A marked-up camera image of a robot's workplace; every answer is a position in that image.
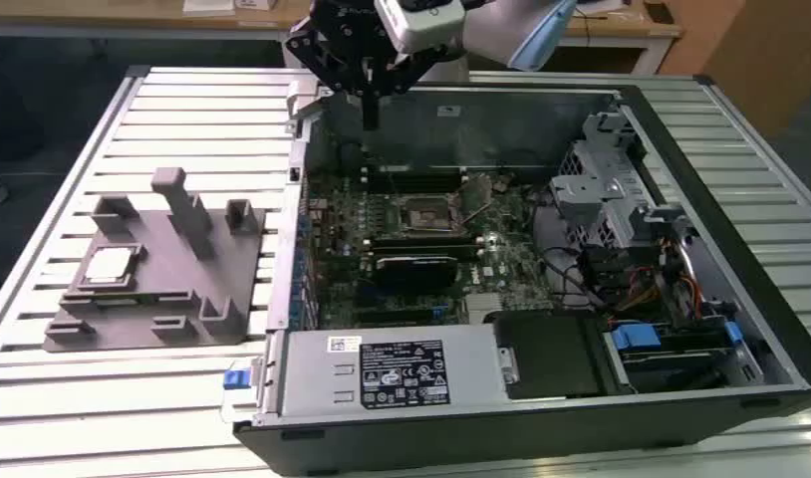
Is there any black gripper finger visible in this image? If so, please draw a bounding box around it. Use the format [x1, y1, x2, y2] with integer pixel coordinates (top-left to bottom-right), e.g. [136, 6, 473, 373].
[370, 44, 450, 130]
[284, 28, 374, 130]

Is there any CPU with silver top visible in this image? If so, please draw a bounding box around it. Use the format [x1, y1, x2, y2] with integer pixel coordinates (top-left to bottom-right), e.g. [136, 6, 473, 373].
[78, 246, 144, 285]

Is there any black RAM slot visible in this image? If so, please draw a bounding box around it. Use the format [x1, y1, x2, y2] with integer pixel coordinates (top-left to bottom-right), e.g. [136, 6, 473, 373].
[364, 167, 463, 181]
[366, 178, 466, 193]

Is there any wooden desk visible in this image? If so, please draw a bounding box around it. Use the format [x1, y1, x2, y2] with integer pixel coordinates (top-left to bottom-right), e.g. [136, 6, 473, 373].
[0, 0, 685, 76]

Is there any metal drive cage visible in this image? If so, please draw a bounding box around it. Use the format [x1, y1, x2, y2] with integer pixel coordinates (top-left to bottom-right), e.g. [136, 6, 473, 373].
[549, 113, 654, 250]

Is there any green motherboard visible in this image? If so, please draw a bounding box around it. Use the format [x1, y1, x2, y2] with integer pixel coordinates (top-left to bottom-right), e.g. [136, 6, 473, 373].
[302, 166, 559, 333]

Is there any black graphics card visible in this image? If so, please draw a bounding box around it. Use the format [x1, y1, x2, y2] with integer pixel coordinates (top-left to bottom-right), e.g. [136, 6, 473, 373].
[375, 253, 459, 290]

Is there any grey parts rack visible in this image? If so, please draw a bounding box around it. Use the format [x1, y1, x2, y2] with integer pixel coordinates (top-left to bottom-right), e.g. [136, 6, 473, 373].
[40, 166, 268, 354]

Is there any small silver heatsink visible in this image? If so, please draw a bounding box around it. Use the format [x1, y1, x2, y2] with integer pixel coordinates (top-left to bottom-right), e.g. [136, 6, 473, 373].
[467, 293, 507, 325]

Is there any black expansion slot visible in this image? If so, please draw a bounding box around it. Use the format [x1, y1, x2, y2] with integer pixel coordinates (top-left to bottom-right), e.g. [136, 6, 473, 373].
[356, 308, 434, 323]

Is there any wooden cabinet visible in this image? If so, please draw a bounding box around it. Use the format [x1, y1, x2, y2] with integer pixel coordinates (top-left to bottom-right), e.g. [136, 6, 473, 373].
[658, 0, 811, 138]

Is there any green RAM stick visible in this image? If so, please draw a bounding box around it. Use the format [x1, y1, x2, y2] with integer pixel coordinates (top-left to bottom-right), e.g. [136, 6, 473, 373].
[89, 293, 164, 306]

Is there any grey power supply unit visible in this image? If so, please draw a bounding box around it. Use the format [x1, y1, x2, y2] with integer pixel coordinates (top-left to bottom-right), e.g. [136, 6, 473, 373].
[271, 326, 513, 417]

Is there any blue disk carrier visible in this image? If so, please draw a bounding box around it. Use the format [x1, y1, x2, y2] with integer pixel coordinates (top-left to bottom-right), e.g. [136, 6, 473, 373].
[610, 323, 664, 356]

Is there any black open PC case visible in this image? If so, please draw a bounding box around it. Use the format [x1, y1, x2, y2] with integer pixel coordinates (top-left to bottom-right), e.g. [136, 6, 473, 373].
[231, 79, 811, 474]

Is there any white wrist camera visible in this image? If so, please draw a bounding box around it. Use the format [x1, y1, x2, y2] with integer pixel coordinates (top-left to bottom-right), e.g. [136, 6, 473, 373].
[375, 0, 470, 54]

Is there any grey case handle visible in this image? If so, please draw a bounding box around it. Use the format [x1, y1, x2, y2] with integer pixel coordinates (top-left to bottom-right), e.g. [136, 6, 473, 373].
[285, 81, 322, 133]

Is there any coloured wire bundle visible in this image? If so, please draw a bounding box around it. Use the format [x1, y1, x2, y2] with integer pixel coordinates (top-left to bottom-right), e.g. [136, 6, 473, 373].
[617, 237, 706, 320]

